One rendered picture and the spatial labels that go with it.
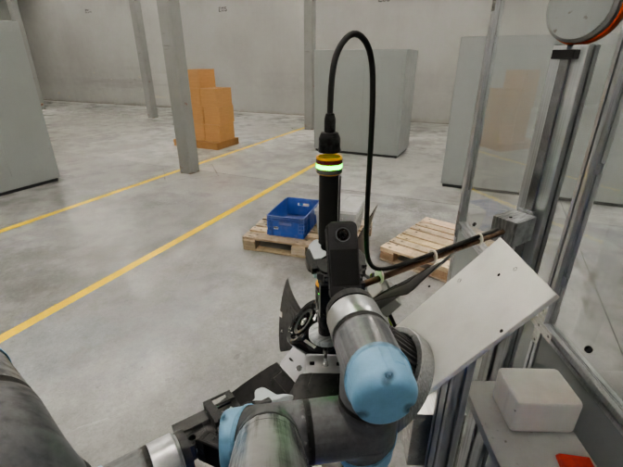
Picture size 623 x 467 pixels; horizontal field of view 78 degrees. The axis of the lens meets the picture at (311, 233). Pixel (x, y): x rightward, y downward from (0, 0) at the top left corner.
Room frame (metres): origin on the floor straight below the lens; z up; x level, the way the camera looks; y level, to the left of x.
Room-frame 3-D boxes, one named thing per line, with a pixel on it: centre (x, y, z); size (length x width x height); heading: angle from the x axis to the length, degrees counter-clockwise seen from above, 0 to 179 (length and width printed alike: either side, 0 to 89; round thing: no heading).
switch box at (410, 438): (0.84, -0.37, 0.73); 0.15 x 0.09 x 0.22; 88
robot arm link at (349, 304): (0.43, -0.06, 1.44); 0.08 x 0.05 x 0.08; 98
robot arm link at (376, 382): (0.35, -0.07, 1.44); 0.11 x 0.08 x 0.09; 8
